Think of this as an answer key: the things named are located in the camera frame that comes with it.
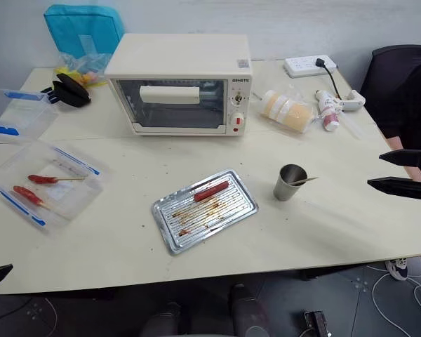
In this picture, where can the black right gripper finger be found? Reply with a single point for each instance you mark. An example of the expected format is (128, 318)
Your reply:
(412, 158)
(403, 187)

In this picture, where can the red sausage on skewer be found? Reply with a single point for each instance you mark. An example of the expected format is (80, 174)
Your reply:
(42, 179)
(26, 193)

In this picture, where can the thin stick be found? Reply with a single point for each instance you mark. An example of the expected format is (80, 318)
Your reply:
(305, 180)

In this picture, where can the black office chair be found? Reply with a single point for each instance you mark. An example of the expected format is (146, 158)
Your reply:
(403, 91)

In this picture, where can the white and black sneaker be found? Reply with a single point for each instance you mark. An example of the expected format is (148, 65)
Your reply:
(398, 268)

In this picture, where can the white handheld tool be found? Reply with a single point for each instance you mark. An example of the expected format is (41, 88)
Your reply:
(352, 100)

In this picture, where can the white bottle pink print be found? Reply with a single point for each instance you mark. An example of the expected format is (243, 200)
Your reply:
(329, 112)

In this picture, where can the clear plastic container blue clips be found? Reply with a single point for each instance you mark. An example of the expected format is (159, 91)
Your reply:
(68, 196)

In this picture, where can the stainless steel cup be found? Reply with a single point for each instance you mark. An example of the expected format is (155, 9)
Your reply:
(287, 189)

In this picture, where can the bagged stack of paper cups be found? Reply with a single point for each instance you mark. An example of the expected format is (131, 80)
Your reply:
(287, 110)

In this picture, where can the white power strip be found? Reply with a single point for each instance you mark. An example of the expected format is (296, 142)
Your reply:
(303, 66)

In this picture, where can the clear container lid blue clips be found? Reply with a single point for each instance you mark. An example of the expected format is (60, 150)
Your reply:
(24, 109)

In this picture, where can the black box on floor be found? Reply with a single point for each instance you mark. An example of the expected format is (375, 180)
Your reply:
(315, 323)

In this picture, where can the metal baking tray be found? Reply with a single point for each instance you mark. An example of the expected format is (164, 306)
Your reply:
(210, 224)

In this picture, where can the clear bag with yellow items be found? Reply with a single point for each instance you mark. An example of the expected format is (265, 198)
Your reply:
(87, 70)

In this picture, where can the blue fabric bag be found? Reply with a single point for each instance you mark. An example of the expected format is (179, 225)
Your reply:
(80, 24)

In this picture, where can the cream toaster oven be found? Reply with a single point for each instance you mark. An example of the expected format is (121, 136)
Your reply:
(182, 56)

